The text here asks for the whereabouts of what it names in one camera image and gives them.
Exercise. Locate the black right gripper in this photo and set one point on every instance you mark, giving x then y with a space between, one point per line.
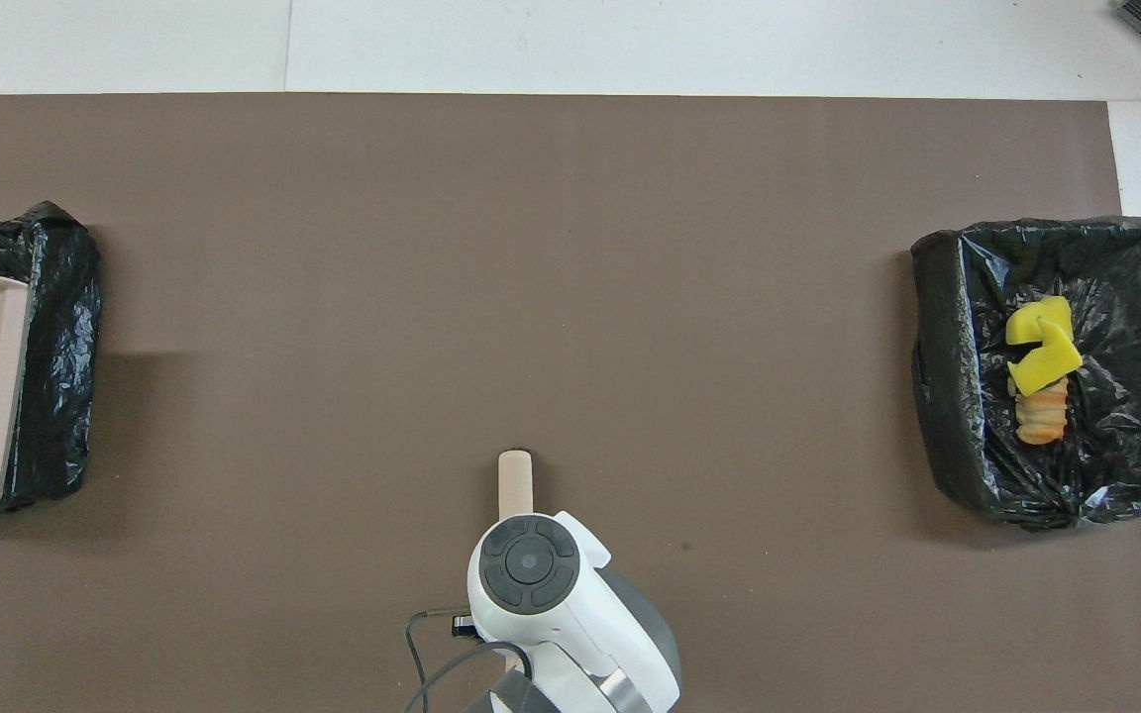
463 625

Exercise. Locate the beige hand brush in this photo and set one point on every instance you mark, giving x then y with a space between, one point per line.
515 483

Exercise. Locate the toy bread chunk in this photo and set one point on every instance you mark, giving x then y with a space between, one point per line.
1041 416

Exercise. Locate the yellow sponge with green back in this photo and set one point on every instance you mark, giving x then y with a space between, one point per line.
1046 368
1034 319

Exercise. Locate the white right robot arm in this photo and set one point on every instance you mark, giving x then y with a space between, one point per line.
570 614

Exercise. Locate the bin with black liner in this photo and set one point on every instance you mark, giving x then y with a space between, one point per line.
60 347
1125 297

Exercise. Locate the brown table mat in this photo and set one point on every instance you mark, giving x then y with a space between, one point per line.
531 297

